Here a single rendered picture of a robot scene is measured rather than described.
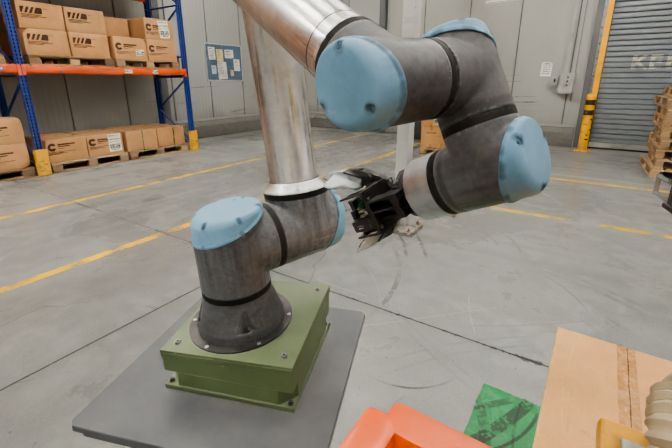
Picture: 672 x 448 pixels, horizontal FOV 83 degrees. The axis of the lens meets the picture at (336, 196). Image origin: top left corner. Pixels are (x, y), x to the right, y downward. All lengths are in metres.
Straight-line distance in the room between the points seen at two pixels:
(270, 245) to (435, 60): 0.53
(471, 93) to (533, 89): 9.43
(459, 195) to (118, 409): 0.78
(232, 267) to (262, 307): 0.12
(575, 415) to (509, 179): 0.94
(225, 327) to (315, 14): 0.63
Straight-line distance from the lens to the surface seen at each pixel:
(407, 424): 0.23
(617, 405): 1.39
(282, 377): 0.83
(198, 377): 0.92
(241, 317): 0.85
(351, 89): 0.37
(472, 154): 0.47
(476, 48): 0.48
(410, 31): 3.51
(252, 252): 0.79
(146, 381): 1.02
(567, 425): 1.27
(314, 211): 0.85
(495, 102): 0.47
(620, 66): 9.73
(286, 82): 0.83
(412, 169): 0.53
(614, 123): 9.77
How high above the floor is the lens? 1.38
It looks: 17 degrees down
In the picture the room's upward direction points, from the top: straight up
